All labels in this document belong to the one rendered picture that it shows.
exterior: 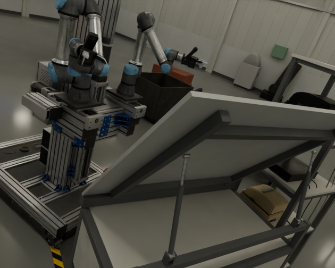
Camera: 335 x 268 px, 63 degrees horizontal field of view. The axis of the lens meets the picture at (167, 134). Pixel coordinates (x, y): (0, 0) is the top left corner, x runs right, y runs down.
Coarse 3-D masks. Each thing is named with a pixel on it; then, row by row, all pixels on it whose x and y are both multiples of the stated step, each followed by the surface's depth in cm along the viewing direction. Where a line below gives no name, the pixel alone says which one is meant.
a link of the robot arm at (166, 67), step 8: (144, 16) 204; (144, 24) 204; (152, 24) 206; (144, 32) 207; (152, 32) 207; (152, 40) 208; (152, 48) 211; (160, 48) 211; (160, 56) 212; (160, 64) 215; (168, 64) 213; (168, 72) 218
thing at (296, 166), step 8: (288, 160) 210; (296, 160) 215; (272, 168) 198; (280, 168) 193; (288, 168) 196; (296, 168) 200; (304, 168) 204; (280, 176) 193; (288, 176) 188; (296, 176) 191; (304, 176) 197
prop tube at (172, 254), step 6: (180, 186) 100; (180, 192) 101; (180, 198) 101; (180, 204) 102; (174, 210) 103; (174, 216) 103; (174, 222) 103; (174, 228) 103; (174, 234) 104; (174, 240) 104; (168, 252) 106; (174, 258) 106
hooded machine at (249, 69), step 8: (248, 56) 1061; (256, 56) 1047; (240, 64) 1078; (248, 64) 1064; (256, 64) 1054; (240, 72) 1084; (248, 72) 1070; (256, 72) 1057; (240, 80) 1091; (248, 80) 1077; (248, 88) 1084
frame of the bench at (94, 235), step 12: (84, 216) 144; (96, 228) 139; (96, 240) 132; (288, 240) 175; (72, 252) 161; (96, 252) 128; (276, 252) 162; (288, 252) 167; (72, 264) 162; (108, 264) 122; (240, 264) 145; (252, 264) 148
